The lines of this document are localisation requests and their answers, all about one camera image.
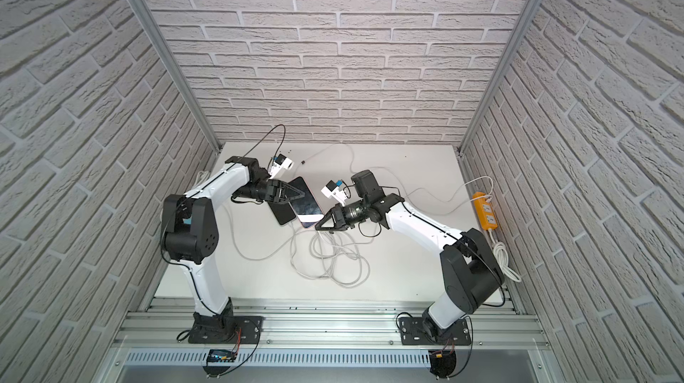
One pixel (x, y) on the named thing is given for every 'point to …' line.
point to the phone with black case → (305, 207)
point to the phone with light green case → (283, 212)
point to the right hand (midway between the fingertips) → (313, 233)
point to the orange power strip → (485, 211)
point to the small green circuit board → (221, 355)
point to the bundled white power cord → (202, 176)
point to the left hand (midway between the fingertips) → (302, 194)
